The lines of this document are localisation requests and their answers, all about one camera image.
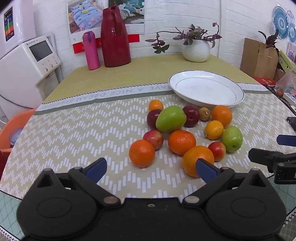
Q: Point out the white plate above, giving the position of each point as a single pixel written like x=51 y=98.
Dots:
x=205 y=89

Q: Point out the green box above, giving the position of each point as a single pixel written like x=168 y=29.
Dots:
x=286 y=60

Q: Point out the teal patterned cloth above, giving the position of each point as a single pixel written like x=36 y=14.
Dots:
x=7 y=208

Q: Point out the large green jujube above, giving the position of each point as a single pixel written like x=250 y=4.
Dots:
x=171 y=118

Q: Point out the white water dispenser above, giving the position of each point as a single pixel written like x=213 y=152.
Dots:
x=27 y=76

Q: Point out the small green jujube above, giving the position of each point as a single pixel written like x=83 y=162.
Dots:
x=232 y=138

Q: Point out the beige chevron tablecloth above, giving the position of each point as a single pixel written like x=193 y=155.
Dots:
x=69 y=139

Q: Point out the white appliance with coloured panel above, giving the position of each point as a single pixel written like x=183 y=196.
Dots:
x=22 y=30

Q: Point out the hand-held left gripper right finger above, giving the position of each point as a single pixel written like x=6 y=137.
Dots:
x=205 y=170

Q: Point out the pale blue plastic item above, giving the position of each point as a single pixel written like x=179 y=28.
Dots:
x=14 y=137

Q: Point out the pink bottle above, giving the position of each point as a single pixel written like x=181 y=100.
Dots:
x=91 y=52

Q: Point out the red plastic item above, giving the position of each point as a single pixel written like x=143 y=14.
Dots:
x=3 y=162

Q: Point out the red thermos jug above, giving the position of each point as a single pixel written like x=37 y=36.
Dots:
x=115 y=39

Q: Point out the purple plant in white pot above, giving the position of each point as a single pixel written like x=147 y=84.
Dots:
x=196 y=52

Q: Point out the small yellow orange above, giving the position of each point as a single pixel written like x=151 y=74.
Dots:
x=214 y=129

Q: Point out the yellow-green checked tablecloth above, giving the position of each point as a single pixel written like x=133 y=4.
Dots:
x=127 y=76

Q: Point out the black device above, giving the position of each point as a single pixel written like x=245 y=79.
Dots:
x=291 y=122

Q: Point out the dark orange tangerine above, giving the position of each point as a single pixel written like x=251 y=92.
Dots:
x=182 y=141

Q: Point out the bedding wall poster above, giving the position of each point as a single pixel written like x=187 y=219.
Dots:
x=85 y=16

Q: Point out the cardboard box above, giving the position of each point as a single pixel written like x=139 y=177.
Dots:
x=256 y=60

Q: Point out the orange plastic basin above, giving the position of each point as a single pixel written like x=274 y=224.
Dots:
x=9 y=128

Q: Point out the small pale patterned wall plate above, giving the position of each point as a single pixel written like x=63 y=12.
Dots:
x=290 y=15

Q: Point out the clear plastic bag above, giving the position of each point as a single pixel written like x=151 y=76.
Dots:
x=286 y=83

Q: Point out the white box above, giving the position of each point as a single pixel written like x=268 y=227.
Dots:
x=290 y=98

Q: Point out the dark red plum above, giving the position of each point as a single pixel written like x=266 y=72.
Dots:
x=192 y=115
x=151 y=119

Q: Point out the dark purple plant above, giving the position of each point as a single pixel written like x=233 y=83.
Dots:
x=271 y=40

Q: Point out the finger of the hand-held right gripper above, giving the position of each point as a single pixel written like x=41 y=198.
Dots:
x=286 y=140
x=263 y=156

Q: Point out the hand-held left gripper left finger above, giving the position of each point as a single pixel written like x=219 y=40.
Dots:
x=97 y=168

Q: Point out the red flat packet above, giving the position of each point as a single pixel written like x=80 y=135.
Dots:
x=266 y=81

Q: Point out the large blue patterned wall plate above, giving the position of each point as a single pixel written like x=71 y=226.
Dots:
x=281 y=22

